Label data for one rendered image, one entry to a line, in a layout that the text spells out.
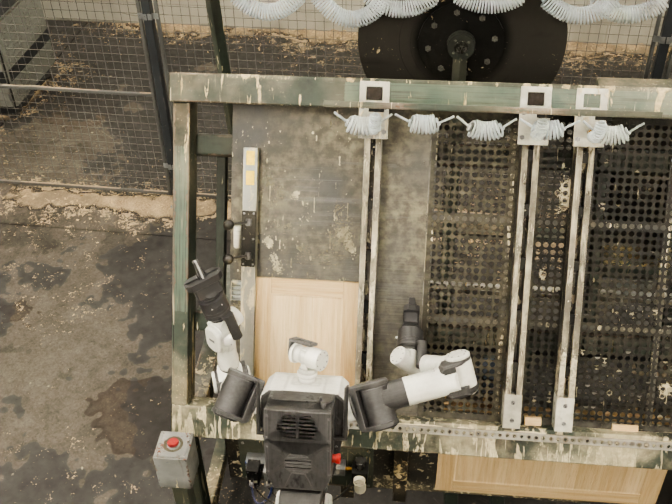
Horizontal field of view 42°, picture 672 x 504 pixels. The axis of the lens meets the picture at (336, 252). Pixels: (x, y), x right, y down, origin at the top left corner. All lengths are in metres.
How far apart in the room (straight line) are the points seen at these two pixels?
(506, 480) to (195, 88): 2.01
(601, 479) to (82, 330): 2.83
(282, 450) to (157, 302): 2.59
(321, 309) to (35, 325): 2.37
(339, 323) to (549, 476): 1.15
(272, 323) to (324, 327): 0.19
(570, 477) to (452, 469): 0.48
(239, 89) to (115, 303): 2.39
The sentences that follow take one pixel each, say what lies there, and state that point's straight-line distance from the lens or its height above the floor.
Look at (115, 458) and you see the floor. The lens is 4.37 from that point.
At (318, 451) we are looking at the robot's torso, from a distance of 2.61.
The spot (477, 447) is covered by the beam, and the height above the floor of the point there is 0.83.
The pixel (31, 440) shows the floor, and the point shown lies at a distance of 4.57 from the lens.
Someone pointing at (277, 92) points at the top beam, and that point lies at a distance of 2.99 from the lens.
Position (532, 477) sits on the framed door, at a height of 0.38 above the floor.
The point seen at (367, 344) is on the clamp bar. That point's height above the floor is 1.16.
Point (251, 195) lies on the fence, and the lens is 3.08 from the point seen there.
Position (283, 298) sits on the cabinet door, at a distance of 3.14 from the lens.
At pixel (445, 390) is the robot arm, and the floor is 1.36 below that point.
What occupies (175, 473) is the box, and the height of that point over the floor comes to 0.85.
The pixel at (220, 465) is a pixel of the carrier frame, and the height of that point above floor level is 0.18.
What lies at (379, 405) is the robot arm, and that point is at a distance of 2.67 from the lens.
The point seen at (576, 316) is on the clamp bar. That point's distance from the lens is 3.11.
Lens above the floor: 3.36
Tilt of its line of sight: 39 degrees down
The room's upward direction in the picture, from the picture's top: 1 degrees counter-clockwise
